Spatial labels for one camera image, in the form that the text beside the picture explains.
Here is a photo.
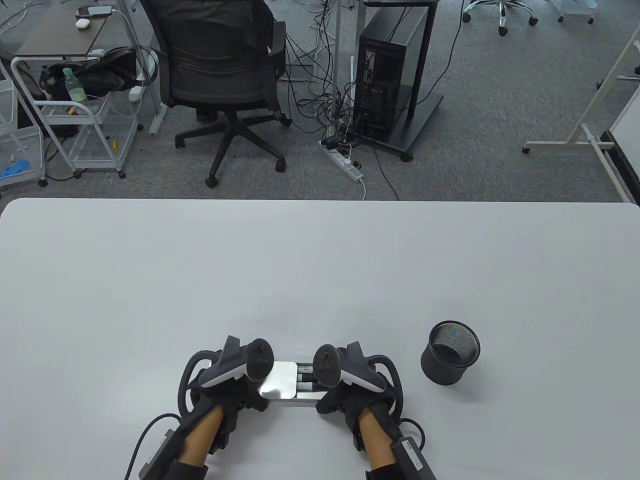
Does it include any person's right hand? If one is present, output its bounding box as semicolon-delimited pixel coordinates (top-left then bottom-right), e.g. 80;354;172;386
315;385;402;441

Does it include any person's left hand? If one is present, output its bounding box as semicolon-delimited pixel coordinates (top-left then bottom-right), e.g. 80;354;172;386
187;376;272;433

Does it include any silver metal sliding box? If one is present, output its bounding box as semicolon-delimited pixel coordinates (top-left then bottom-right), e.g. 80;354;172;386
257;360;331;407

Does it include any person's right forearm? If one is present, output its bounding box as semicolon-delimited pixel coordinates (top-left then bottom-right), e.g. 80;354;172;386
357;407;401;471

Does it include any person's left forearm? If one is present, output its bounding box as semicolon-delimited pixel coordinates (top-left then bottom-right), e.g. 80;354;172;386
177;405;226;468

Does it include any black white left hand controller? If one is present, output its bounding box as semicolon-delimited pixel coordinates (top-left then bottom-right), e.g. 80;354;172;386
179;336;276;416

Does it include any black white hand controller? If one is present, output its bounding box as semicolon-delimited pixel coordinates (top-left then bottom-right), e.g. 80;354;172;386
179;336;276;416
312;341;403;416

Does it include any black white right hand controller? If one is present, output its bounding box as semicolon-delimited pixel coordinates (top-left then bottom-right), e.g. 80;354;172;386
312;341;403;416

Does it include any black mesh pen cup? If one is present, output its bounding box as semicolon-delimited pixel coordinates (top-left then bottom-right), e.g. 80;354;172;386
420;321;482;386

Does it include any white power strip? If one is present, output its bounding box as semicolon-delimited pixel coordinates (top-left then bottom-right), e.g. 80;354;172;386
319;139;364;182

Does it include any black rolling computer stand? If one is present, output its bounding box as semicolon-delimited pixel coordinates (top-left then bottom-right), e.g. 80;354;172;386
345;0;445;162

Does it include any blue glove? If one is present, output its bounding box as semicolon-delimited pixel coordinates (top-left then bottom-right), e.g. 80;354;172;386
0;159;32;180

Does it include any white mesh storage cart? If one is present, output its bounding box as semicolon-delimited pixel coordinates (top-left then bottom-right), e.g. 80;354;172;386
0;77;49;188

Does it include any white whiteboard stand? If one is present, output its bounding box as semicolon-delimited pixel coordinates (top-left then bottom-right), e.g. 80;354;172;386
522;25;640;206

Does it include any black computer tower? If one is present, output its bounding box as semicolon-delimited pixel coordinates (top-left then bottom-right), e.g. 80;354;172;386
352;6;430;143

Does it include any clear green plastic bottle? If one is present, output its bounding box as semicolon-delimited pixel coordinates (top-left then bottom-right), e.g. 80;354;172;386
62;67;91;113

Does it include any black mesh office chair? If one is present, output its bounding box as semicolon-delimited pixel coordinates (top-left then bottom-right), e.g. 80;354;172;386
139;0;292;189

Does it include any black bag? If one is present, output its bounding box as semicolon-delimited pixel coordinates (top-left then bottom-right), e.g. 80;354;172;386
39;46;138;98

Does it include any dark desk with white legs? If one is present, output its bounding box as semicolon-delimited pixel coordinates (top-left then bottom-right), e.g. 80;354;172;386
0;0;171;136

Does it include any black right glove cable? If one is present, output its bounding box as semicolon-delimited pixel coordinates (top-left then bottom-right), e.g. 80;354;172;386
400;419;427;451

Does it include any black glove cable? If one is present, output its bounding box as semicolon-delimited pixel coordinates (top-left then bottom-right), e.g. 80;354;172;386
124;412;181;480
400;419;427;451

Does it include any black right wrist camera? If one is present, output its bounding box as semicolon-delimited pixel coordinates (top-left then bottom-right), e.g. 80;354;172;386
365;435;438;480

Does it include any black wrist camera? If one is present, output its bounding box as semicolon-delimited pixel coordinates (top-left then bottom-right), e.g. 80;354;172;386
137;427;208;480
365;435;438;480

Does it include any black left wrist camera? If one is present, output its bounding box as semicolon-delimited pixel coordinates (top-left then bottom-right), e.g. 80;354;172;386
137;427;208;480

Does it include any black left glove cable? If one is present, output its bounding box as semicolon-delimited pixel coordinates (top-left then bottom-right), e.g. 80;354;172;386
124;412;181;480

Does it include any white wire rolling cart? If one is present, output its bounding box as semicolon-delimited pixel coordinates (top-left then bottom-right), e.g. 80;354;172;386
11;56;141;179

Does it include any tangle of black cables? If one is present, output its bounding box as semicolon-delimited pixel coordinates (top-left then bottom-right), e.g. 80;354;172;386
272;0;468;201

